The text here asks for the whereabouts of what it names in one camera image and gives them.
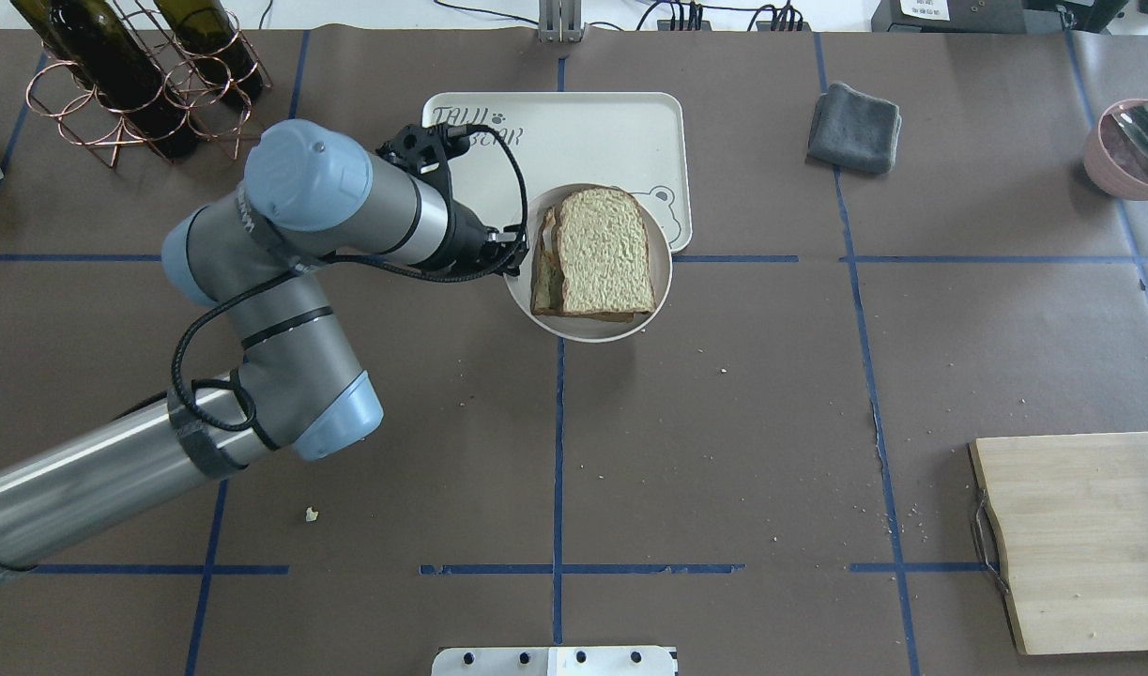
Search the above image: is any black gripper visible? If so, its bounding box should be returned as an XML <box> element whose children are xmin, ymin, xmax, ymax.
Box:
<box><xmin>377</xmin><ymin>124</ymin><xmax>529</xmax><ymax>275</ymax></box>

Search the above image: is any bread slice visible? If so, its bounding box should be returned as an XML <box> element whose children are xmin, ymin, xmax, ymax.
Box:
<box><xmin>553</xmin><ymin>187</ymin><xmax>658</xmax><ymax>317</ymax></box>
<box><xmin>532</xmin><ymin>208</ymin><xmax>564</xmax><ymax>314</ymax></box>

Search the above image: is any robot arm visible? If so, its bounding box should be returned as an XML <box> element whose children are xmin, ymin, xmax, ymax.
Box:
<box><xmin>0</xmin><ymin>119</ymin><xmax>529</xmax><ymax>585</ymax></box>

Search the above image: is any cream bear serving tray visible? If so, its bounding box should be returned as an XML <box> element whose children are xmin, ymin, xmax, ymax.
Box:
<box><xmin>421</xmin><ymin>91</ymin><xmax>693</xmax><ymax>252</ymax></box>

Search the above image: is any grey folded cloth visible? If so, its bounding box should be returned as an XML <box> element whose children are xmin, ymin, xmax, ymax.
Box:
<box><xmin>806</xmin><ymin>81</ymin><xmax>901</xmax><ymax>176</ymax></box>

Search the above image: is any dark green wine bottle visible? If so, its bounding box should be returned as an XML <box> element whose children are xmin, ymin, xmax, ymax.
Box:
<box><xmin>11</xmin><ymin>1</ymin><xmax>199</xmax><ymax>160</ymax></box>

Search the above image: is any pink bowl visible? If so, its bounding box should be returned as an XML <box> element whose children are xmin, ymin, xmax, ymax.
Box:
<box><xmin>1083</xmin><ymin>99</ymin><xmax>1148</xmax><ymax>201</ymax></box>

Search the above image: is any wooden cutting board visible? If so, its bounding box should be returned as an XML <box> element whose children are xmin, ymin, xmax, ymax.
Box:
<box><xmin>969</xmin><ymin>432</ymin><xmax>1148</xmax><ymax>655</ymax></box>

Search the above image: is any aluminium camera post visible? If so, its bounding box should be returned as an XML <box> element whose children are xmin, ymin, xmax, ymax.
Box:
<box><xmin>538</xmin><ymin>0</ymin><xmax>585</xmax><ymax>42</ymax></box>

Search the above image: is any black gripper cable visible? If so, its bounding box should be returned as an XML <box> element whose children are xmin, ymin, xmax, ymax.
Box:
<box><xmin>170</xmin><ymin>124</ymin><xmax>529</xmax><ymax>433</ymax></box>

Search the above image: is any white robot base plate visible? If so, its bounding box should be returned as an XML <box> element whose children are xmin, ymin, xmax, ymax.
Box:
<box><xmin>431</xmin><ymin>645</ymin><xmax>680</xmax><ymax>675</ymax></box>

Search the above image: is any copper wire bottle rack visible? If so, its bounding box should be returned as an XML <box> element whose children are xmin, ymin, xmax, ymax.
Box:
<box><xmin>25</xmin><ymin>1</ymin><xmax>272</xmax><ymax>168</ymax></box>

